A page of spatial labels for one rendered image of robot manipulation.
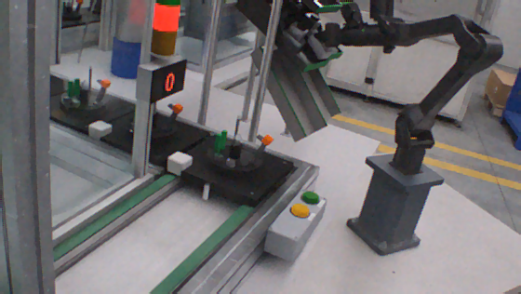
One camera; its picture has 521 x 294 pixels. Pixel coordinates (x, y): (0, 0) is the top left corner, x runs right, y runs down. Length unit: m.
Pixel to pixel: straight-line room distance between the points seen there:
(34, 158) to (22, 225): 0.05
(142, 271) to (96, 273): 0.09
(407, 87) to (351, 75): 0.59
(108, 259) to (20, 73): 0.72
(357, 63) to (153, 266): 4.36
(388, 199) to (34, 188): 0.96
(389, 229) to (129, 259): 0.62
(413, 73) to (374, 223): 3.98
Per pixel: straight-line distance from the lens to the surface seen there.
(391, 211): 1.21
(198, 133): 1.38
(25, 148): 0.32
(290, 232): 1.05
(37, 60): 0.31
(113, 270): 0.96
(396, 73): 5.15
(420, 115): 1.16
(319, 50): 1.36
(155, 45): 1.01
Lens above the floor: 1.54
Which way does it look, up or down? 25 degrees down
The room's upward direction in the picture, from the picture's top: 11 degrees clockwise
